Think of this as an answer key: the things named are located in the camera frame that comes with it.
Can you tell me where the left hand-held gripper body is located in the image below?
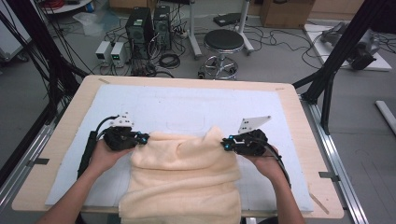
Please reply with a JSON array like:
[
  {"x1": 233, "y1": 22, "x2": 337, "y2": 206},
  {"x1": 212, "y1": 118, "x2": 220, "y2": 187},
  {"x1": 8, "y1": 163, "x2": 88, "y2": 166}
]
[{"x1": 103, "y1": 111, "x2": 139, "y2": 152}]

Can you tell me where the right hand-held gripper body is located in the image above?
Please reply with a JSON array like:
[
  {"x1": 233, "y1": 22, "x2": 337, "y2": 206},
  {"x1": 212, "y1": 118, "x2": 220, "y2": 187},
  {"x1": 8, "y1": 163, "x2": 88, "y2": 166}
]
[{"x1": 233, "y1": 115, "x2": 273, "y2": 157}]

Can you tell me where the beige towel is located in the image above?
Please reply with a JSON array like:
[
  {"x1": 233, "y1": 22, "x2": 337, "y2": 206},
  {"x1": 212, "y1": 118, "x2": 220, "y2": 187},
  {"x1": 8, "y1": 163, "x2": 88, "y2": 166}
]
[{"x1": 118, "y1": 125, "x2": 243, "y2": 224}]

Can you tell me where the person's right hand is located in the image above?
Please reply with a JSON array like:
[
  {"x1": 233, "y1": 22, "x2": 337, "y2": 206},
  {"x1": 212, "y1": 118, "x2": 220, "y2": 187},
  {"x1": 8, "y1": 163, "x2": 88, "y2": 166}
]
[{"x1": 241, "y1": 145, "x2": 283, "y2": 183}]

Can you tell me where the person's left hand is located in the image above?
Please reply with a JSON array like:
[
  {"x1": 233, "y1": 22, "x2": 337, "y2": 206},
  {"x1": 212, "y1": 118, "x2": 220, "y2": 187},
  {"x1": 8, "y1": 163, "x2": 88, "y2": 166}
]
[{"x1": 88, "y1": 139, "x2": 134, "y2": 175}]

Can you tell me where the white grid mat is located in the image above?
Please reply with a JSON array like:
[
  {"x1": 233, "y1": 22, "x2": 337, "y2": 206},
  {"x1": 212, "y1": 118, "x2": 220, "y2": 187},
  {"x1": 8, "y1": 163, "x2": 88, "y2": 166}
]
[{"x1": 45, "y1": 84, "x2": 315, "y2": 213}]

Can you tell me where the white power supply unit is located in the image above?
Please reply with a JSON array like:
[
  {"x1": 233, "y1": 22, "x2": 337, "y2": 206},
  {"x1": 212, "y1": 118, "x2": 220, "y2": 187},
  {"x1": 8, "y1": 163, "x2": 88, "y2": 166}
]
[
  {"x1": 110, "y1": 41, "x2": 130, "y2": 68},
  {"x1": 94, "y1": 40, "x2": 112, "y2": 65}
]

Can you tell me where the thin wooden stick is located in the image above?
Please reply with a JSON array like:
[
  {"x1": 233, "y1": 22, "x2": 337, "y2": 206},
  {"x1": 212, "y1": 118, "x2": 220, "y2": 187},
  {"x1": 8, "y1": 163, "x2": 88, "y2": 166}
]
[{"x1": 307, "y1": 190, "x2": 330, "y2": 216}]

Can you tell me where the black round stool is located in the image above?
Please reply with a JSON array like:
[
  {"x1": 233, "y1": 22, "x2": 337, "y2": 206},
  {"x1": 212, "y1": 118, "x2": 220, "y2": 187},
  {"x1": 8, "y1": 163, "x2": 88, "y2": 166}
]
[{"x1": 198, "y1": 28, "x2": 246, "y2": 81}]

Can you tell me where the large black computer tower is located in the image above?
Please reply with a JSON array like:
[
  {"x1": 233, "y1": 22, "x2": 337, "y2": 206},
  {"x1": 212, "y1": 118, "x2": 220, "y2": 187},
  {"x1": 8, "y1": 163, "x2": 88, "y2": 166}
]
[{"x1": 125, "y1": 7, "x2": 155, "y2": 60}]

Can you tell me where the small black computer tower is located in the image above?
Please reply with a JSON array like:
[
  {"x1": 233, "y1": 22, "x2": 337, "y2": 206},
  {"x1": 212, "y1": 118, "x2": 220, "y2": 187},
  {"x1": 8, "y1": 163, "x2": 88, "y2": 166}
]
[{"x1": 153, "y1": 4, "x2": 173, "y2": 51}]

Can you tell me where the black flat device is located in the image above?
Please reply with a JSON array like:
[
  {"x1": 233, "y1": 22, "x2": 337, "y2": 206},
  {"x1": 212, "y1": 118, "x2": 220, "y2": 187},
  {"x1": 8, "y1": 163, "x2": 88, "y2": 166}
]
[{"x1": 213, "y1": 12, "x2": 244, "y2": 27}]

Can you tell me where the white stand leg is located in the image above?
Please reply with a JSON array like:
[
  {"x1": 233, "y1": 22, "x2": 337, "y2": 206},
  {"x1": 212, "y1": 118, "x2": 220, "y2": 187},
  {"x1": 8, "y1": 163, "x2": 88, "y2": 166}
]
[
  {"x1": 186, "y1": 0, "x2": 204, "y2": 60},
  {"x1": 236, "y1": 0, "x2": 256, "y2": 55}
]

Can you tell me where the clear plastic bag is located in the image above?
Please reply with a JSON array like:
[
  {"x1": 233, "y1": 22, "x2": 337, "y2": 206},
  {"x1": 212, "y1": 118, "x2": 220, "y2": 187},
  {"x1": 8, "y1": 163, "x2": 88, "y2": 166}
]
[{"x1": 73, "y1": 11, "x2": 120, "y2": 36}]

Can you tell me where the white base board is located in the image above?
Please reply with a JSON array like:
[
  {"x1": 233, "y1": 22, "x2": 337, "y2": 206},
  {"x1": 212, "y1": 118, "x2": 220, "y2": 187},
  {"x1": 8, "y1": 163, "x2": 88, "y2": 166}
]
[{"x1": 303, "y1": 22, "x2": 393, "y2": 73}]

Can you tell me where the cardboard box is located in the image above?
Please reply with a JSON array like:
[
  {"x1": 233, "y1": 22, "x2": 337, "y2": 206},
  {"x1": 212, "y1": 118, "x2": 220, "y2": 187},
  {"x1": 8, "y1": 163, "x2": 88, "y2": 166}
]
[{"x1": 260, "y1": 0, "x2": 316, "y2": 30}]

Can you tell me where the white tube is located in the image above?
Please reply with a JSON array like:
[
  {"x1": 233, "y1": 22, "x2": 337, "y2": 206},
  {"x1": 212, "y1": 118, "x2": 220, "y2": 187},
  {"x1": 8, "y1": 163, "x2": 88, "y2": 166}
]
[{"x1": 375, "y1": 100, "x2": 396, "y2": 134}]

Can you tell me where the round white table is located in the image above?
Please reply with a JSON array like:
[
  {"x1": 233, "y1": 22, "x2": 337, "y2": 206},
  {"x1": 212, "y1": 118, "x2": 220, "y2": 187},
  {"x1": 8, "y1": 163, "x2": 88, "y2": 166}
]
[{"x1": 36, "y1": 0, "x2": 94, "y2": 15}]

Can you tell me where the white cabinet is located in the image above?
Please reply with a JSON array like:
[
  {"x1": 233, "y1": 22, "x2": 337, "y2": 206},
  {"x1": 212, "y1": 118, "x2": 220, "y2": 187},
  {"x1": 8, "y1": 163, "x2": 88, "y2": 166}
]
[{"x1": 0, "y1": 12, "x2": 32, "y2": 62}]

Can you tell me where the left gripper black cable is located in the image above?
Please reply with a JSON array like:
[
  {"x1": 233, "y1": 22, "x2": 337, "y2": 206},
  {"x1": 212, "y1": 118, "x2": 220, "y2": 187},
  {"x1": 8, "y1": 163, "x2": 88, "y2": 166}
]
[{"x1": 77, "y1": 115, "x2": 120, "y2": 180}]

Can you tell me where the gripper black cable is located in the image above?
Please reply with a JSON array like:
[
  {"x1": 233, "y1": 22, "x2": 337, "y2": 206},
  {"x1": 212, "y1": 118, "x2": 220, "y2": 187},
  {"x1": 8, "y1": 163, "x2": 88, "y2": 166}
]
[
  {"x1": 262, "y1": 138, "x2": 292, "y2": 189},
  {"x1": 77, "y1": 115, "x2": 120, "y2": 180}
]

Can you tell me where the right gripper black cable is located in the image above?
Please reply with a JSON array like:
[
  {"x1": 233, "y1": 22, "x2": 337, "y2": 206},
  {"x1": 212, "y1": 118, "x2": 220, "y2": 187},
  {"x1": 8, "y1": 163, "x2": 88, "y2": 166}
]
[{"x1": 262, "y1": 138, "x2": 292, "y2": 189}]

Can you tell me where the aluminium rail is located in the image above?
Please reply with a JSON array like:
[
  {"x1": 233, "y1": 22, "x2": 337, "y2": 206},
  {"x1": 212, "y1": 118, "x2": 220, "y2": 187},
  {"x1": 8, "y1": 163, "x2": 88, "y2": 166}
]
[
  {"x1": 300, "y1": 94, "x2": 370, "y2": 224},
  {"x1": 0, "y1": 122, "x2": 57, "y2": 213}
]

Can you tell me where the coil of black cable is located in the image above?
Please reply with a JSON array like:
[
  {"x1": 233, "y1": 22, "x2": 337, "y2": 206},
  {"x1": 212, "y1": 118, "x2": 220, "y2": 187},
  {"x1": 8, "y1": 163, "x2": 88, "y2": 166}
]
[{"x1": 158, "y1": 53, "x2": 181, "y2": 70}]

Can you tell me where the black rail clip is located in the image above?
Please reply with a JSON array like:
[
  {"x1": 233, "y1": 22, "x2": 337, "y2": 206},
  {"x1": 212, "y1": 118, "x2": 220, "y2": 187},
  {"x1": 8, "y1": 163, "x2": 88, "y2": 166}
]
[
  {"x1": 26, "y1": 158, "x2": 50, "y2": 166},
  {"x1": 318, "y1": 171, "x2": 341, "y2": 182}
]

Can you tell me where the black frame post with cables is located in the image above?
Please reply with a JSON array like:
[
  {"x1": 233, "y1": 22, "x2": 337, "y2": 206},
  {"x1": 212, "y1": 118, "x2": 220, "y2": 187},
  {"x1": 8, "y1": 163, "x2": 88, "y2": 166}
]
[{"x1": 5, "y1": 0, "x2": 90, "y2": 124}]

